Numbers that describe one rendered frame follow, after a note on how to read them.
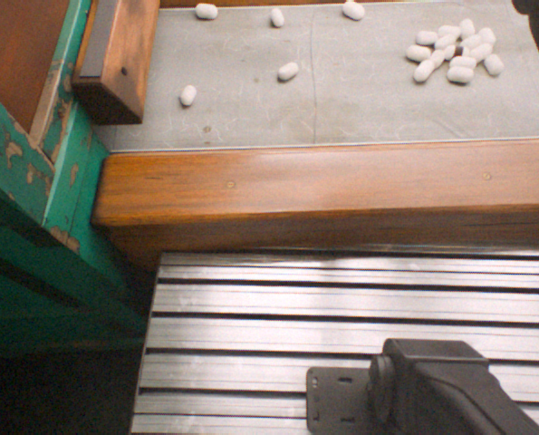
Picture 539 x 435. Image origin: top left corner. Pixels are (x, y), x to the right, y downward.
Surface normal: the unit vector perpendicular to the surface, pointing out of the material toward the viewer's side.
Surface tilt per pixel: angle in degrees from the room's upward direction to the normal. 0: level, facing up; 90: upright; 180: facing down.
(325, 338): 0
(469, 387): 60
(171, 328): 0
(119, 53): 67
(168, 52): 0
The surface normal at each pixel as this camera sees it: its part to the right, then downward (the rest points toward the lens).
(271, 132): 0.00, -0.45
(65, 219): 1.00, 0.00
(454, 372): 0.02, -1.00
